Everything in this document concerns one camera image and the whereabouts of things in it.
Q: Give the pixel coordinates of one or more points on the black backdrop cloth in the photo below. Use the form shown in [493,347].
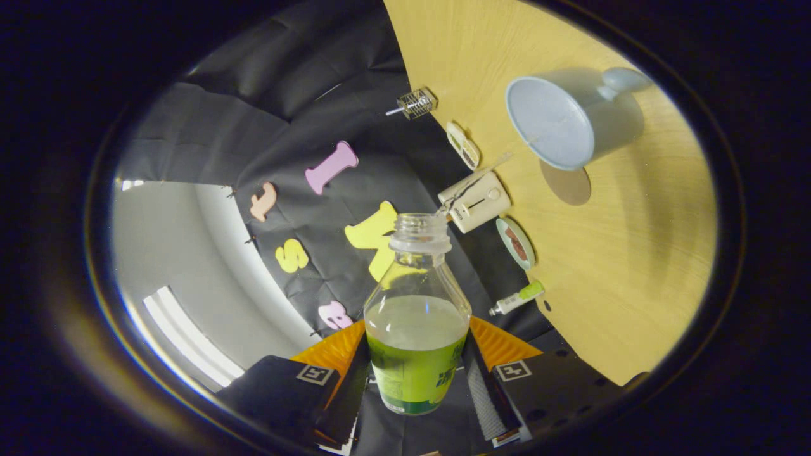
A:
[304,126]

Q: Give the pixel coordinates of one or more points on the white straw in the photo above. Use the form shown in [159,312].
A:
[393,112]

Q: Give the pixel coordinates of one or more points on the brown bread piece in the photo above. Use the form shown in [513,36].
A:
[512,235]
[521,252]

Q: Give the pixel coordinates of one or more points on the long ceiling light panel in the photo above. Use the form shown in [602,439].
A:
[190,335]

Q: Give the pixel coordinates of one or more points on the round brown coaster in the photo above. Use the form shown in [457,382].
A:
[570,187]

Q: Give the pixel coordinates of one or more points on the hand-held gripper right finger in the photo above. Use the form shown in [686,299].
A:
[485,399]

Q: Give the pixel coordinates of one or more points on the white divided dish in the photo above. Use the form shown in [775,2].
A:
[462,145]

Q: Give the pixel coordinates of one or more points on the pale blue cup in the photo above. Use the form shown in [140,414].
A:
[557,120]

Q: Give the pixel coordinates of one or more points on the slim white green bottle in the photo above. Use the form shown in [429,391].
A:
[516,298]

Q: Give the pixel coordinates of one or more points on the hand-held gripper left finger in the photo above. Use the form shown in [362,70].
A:
[345,405]

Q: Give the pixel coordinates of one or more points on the pale green plate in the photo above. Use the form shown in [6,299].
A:
[527,259]

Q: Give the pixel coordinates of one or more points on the white toaster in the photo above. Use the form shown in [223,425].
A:
[485,206]

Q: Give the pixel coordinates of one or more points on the clear juice bottle green label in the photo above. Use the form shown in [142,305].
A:
[415,373]

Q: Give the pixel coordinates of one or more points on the wooden table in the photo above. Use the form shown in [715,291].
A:
[633,253]

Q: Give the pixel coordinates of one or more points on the small ceiling light panel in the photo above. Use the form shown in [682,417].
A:
[132,184]

